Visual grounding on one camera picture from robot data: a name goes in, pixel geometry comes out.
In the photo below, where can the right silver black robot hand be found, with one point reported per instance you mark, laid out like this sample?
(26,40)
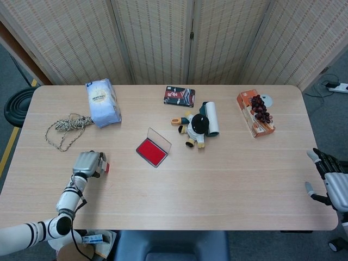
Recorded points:
(337,185)

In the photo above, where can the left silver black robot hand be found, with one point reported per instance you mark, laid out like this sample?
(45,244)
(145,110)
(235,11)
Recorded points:
(85,163)

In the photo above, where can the white and red stamp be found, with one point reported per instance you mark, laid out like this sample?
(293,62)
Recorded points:
(106,167)

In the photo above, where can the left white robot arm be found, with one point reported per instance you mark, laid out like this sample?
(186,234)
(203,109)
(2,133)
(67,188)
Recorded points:
(68,198)

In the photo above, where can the red ink pad clear lid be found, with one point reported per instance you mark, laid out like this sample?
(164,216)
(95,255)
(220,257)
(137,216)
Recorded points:
(150,150)

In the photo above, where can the light blue paper wrapped package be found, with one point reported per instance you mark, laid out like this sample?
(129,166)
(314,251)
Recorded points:
(102,106)

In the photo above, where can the white caster wheel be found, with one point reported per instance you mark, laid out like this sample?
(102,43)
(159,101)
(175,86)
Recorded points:
(333,246)

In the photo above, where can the blue white small carton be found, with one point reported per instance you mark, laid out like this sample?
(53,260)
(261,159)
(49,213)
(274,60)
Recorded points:
(92,239)

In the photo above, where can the black round ribbed stool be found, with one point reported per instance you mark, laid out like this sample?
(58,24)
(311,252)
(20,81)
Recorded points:
(19,106)

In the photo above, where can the round brown wooden stool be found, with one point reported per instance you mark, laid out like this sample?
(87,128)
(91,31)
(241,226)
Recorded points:
(68,253)

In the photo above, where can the white power strip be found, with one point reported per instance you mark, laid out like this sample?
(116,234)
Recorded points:
(340,88)

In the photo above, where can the dark red grape bunch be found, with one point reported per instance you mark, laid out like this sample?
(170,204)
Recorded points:
(261,111)

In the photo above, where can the grey white round disc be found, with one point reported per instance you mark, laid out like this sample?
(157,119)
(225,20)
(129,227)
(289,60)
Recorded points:
(269,101)

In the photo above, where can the black red card box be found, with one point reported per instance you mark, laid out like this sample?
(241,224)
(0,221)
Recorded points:
(179,95)

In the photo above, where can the dark blue chair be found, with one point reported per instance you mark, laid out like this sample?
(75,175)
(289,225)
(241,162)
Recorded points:
(168,244)

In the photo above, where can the orange snack carton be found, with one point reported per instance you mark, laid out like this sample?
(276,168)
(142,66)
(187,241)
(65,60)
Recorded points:
(247,108)

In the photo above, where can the plush doll black head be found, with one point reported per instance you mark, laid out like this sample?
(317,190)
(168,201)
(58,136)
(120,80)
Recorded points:
(199,122)

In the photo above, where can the woven bamboo folding screen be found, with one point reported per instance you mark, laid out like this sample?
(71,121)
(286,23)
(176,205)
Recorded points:
(152,40)

